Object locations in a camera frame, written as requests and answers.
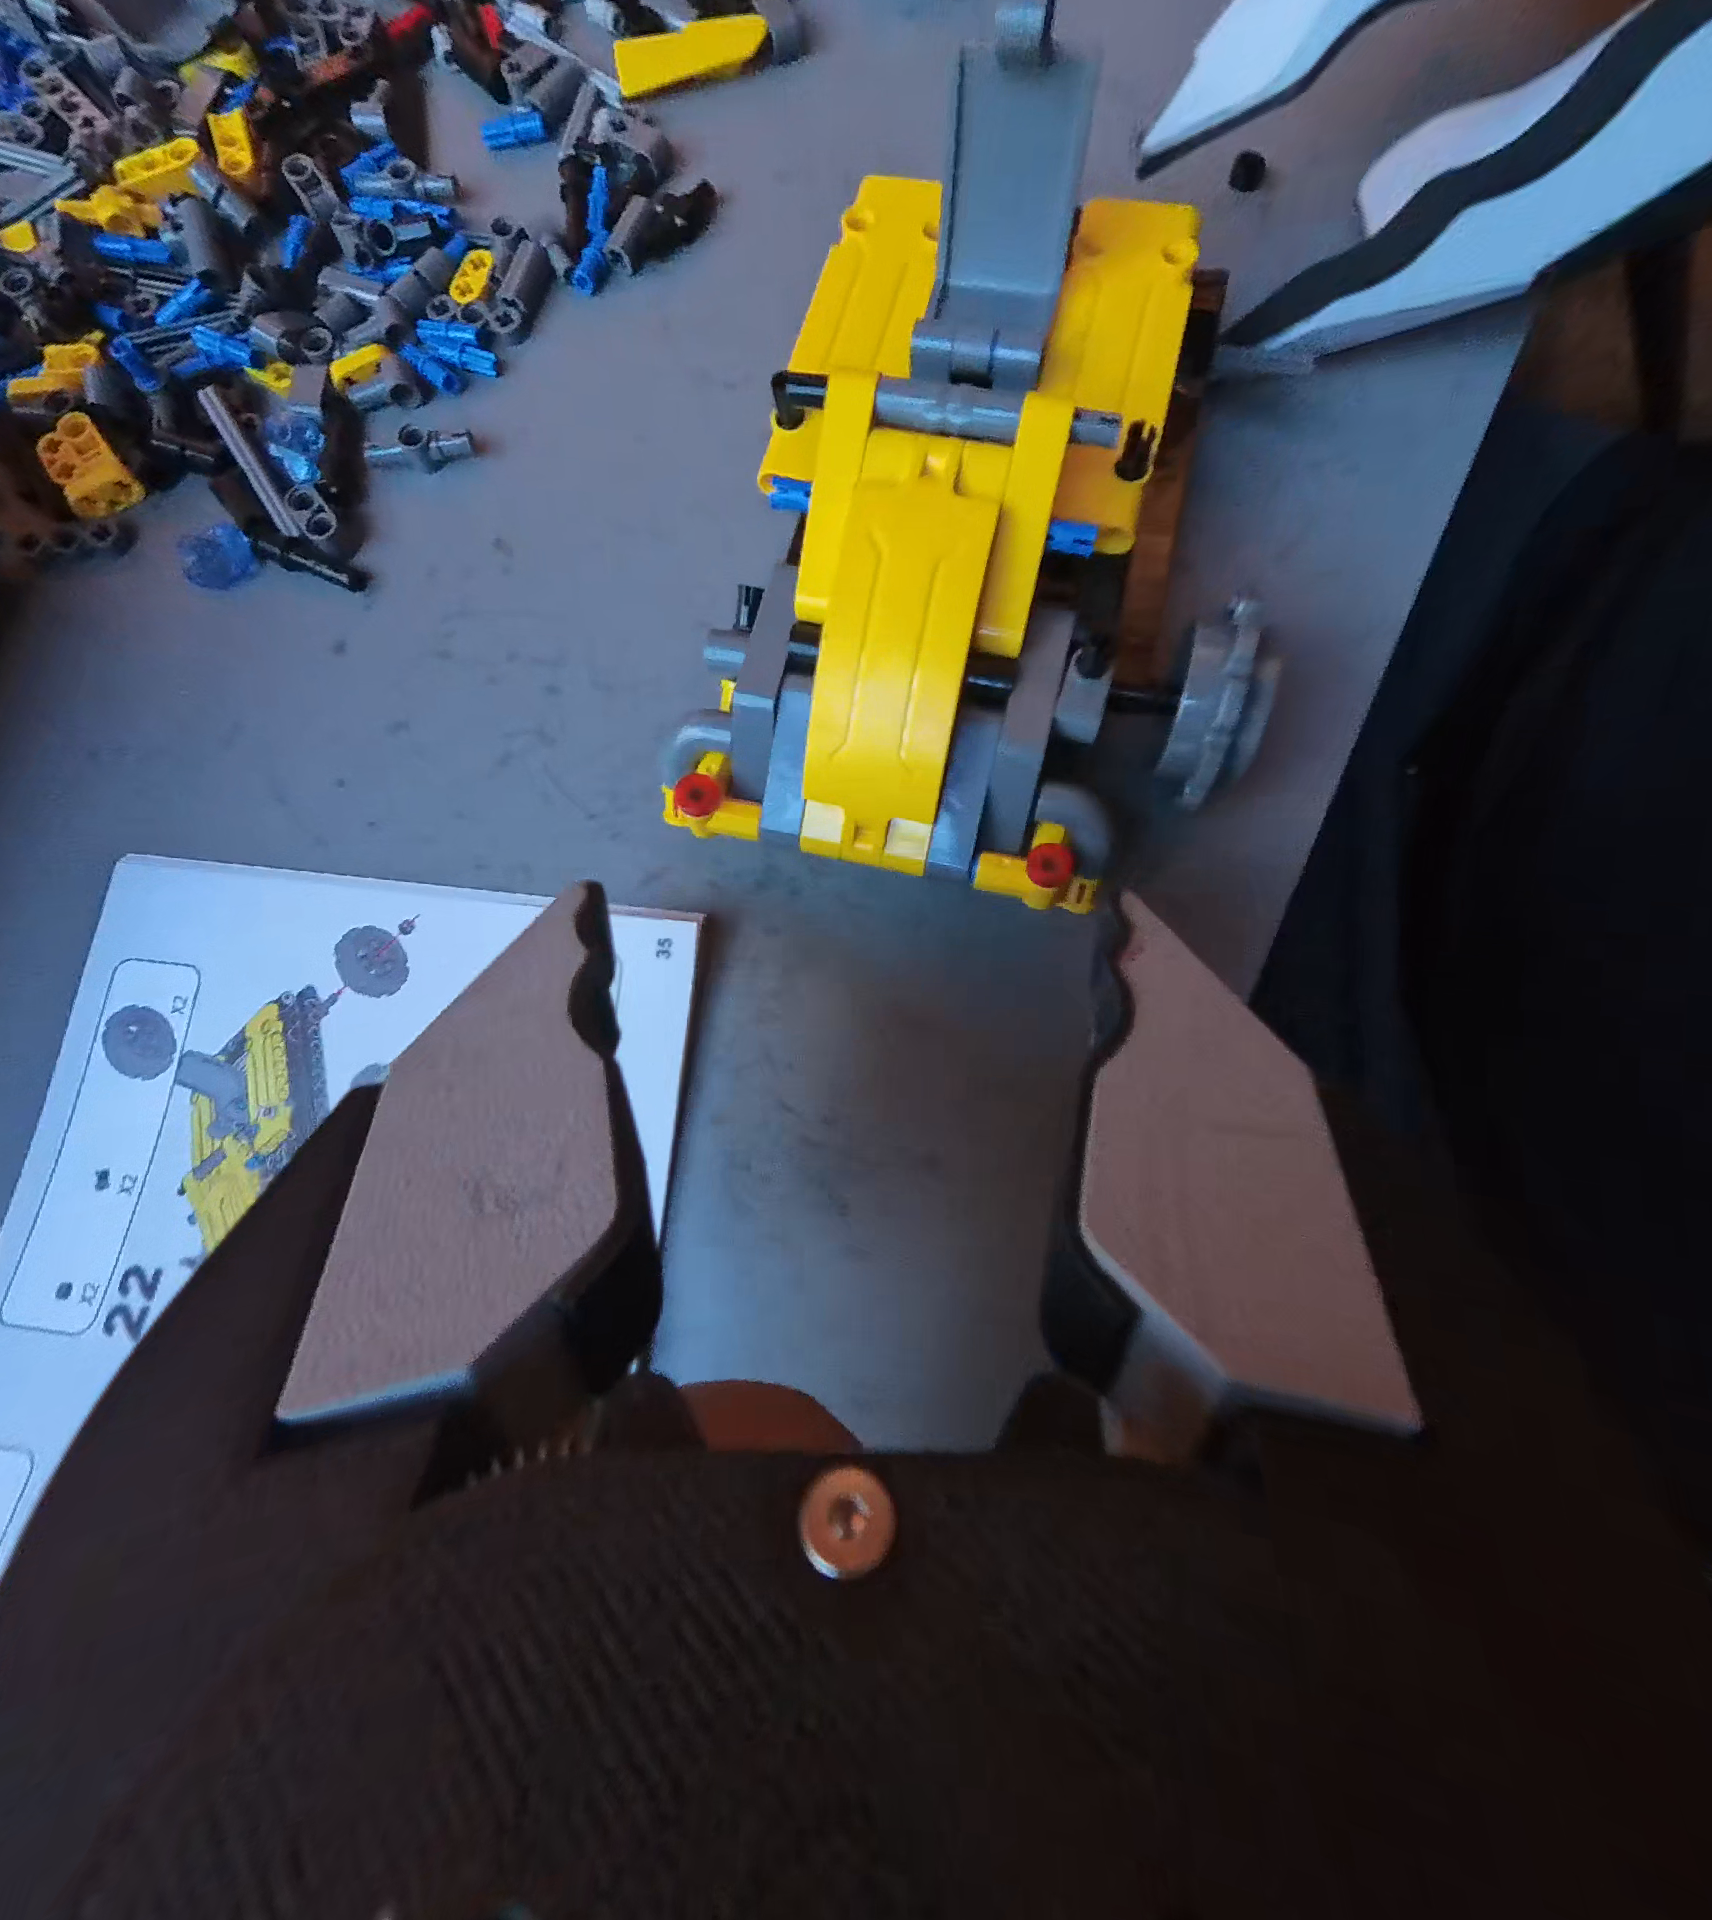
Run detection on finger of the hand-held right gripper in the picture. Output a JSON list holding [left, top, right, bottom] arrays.
[[1138, 0, 1415, 163], [1222, 0, 1712, 362]]

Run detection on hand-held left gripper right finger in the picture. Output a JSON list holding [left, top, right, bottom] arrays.
[[1042, 894, 1426, 1468]]

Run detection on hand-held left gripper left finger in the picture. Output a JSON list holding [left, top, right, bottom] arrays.
[[275, 882, 665, 1489]]

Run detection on yellow toy brick vehicle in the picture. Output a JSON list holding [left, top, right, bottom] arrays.
[[661, 0, 1287, 919]]

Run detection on grey desk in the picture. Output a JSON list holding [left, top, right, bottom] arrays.
[[0, 0, 1534, 1503]]

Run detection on white instruction booklet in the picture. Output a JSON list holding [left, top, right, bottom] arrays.
[[0, 855, 709, 1789]]

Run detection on yellow curved panel piece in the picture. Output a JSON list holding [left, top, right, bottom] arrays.
[[612, 12, 772, 100]]

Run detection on pile of small brick parts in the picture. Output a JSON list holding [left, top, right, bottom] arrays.
[[0, 0, 815, 594]]

